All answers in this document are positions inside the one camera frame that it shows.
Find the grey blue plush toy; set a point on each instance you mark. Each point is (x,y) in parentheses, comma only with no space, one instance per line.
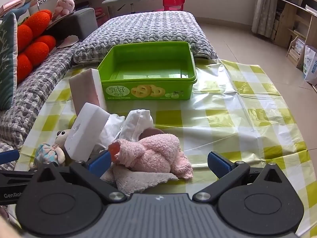
(31,0)

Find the white paper bag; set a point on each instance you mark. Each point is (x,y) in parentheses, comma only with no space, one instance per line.
(310,64)

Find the red plastic chair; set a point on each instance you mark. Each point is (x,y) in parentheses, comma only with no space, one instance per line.
(174,0)

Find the grey sofa armrest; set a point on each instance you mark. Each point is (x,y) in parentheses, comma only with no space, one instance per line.
(81,22)

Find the pink and white sponge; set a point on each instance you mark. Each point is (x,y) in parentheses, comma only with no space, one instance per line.
(84,89)

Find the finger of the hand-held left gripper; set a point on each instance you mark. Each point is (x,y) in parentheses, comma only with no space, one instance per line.
(8,156)
(14,177)

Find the pink box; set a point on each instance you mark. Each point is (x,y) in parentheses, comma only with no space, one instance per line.
(12,5)

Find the small wooden rack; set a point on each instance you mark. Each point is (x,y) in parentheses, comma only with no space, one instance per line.
(296,50)

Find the grey quilted cushion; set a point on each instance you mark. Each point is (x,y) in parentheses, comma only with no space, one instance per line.
(153,27)

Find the grey quilted sofa cover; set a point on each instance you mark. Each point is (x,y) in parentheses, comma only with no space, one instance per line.
(37,84)

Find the pink plush rabbit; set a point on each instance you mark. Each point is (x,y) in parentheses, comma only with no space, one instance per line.
(153,151)

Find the wooden shelf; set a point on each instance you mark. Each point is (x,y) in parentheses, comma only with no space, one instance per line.
(297,14)

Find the pink octopus plush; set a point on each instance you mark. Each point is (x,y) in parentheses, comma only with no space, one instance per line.
(65,5)

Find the patterned curtain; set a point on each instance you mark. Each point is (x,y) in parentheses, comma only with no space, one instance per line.
(265,7)

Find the small bear doll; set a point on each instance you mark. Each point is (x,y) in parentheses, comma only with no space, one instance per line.
(49,153)

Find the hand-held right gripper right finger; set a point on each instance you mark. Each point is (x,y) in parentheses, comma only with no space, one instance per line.
(218,164)

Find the green plastic box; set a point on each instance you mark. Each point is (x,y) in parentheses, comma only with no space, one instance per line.
(148,89)

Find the white scalloped paper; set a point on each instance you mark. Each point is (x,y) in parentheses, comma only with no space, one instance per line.
(68,41)

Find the small white cloth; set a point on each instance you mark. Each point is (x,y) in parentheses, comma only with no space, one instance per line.
(111,127)

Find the orange carrot plush pillow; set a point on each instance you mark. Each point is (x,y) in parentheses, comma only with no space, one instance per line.
(37,49)

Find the red basket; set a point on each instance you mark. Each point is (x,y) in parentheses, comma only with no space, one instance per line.
(99,13)

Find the teal patterned pillow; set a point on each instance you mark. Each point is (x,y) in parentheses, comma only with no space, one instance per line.
(7,62)

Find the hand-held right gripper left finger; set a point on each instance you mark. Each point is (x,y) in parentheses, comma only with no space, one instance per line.
(99,164)

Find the large white cloth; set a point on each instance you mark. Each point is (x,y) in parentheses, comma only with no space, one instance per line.
(138,124)

